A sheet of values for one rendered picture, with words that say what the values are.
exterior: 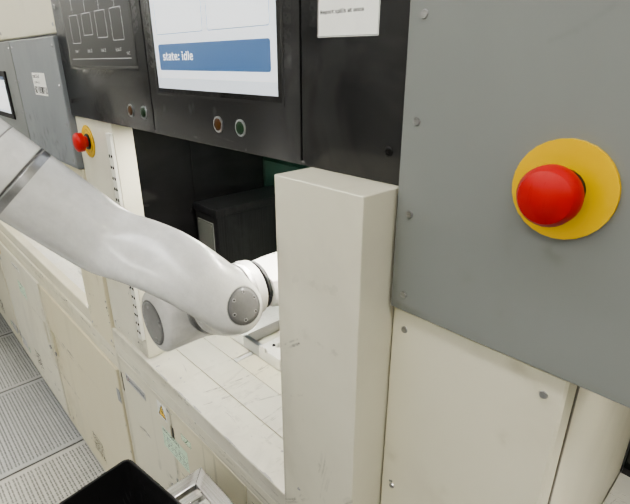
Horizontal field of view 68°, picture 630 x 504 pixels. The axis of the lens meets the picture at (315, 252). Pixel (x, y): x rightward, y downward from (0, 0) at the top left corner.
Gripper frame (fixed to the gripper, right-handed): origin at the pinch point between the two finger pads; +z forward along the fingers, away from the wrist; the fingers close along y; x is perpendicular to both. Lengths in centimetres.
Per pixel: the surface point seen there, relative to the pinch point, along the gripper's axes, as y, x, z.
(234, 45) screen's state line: 2.8, 33.0, -18.5
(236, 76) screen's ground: 2.8, 29.6, -18.5
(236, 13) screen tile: 3.6, 36.3, -18.5
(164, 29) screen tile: -13.9, 35.4, -18.7
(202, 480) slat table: -11.2, -43.4, -22.0
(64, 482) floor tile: -112, -119, -31
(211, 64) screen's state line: -2.5, 30.9, -18.6
